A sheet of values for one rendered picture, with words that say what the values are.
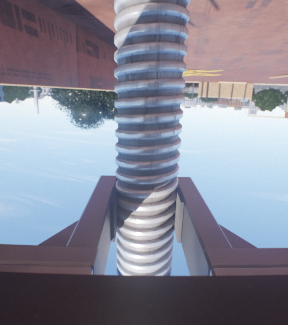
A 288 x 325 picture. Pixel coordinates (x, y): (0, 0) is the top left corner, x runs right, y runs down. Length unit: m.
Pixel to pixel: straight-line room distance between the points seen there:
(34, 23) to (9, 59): 0.47
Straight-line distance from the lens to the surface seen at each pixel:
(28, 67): 2.19
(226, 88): 13.36
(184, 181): 0.15
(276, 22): 2.97
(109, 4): 2.39
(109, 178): 0.15
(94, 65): 3.42
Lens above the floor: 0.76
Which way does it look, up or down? 17 degrees up
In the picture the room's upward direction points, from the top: 179 degrees counter-clockwise
